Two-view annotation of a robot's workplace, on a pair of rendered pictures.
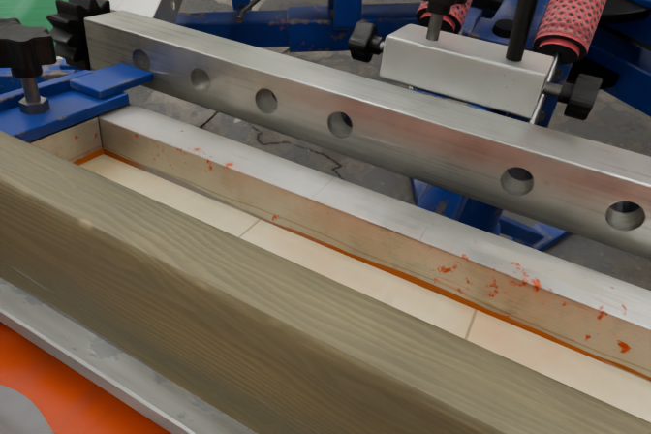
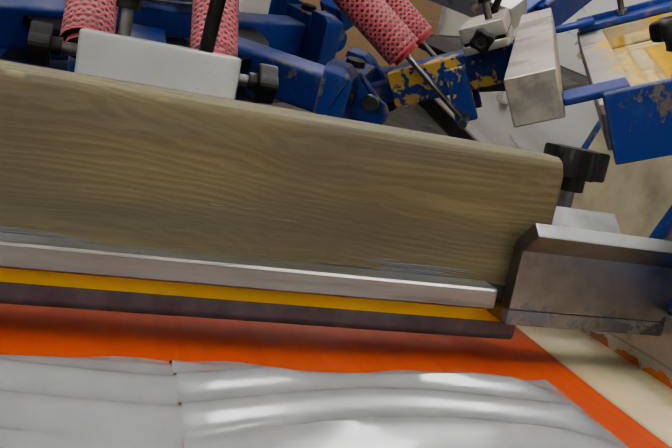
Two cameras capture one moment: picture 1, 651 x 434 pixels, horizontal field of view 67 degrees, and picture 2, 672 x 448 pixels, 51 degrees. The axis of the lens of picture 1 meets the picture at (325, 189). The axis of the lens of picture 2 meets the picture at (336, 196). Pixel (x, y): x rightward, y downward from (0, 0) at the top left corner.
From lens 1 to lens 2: 0.24 m
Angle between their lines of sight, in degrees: 45
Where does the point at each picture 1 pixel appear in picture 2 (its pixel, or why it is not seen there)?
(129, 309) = (60, 163)
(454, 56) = (157, 46)
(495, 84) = (199, 71)
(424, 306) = not seen: hidden behind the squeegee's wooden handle
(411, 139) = not seen: hidden behind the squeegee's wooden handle
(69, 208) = not seen: outside the picture
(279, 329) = (240, 115)
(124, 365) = (44, 240)
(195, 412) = (145, 250)
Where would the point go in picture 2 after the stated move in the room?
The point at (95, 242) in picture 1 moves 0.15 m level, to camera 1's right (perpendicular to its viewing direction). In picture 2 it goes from (31, 89) to (318, 86)
